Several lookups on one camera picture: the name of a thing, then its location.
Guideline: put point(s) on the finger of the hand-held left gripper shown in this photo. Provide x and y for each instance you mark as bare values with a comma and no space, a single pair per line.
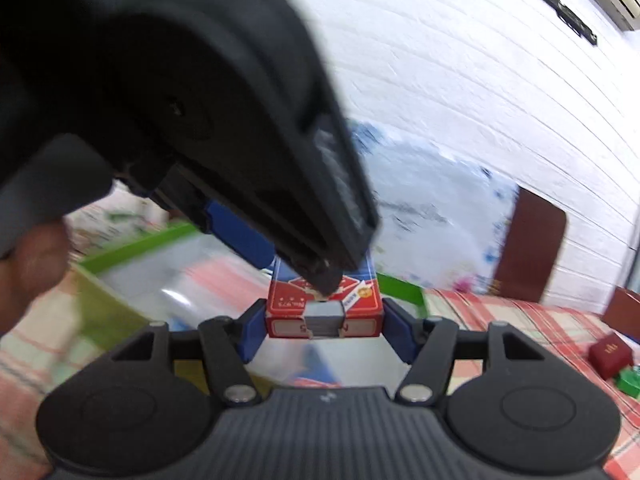
235,230
320,220

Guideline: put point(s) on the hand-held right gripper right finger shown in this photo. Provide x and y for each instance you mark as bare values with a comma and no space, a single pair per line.
400,332

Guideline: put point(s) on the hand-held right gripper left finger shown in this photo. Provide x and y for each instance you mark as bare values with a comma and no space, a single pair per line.
252,335

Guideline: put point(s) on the red playing card box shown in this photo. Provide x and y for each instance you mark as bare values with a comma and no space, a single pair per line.
325,310

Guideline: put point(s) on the green cardboard box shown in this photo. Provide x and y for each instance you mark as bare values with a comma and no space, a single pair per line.
110,310

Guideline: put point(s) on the person's left hand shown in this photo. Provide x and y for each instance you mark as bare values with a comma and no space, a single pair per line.
30,280

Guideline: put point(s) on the pink packet in clear bag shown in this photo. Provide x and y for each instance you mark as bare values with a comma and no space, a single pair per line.
220,280

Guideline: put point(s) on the plaid blanket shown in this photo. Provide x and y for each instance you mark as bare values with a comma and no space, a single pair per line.
550,330

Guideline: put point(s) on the brown chair back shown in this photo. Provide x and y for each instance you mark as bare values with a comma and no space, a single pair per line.
530,245

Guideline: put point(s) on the small dark red box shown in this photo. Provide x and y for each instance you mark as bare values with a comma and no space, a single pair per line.
610,355

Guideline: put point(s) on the small green object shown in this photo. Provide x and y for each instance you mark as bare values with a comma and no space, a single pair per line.
629,382

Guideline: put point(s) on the black wall bracket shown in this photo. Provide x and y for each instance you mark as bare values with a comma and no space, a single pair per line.
570,12

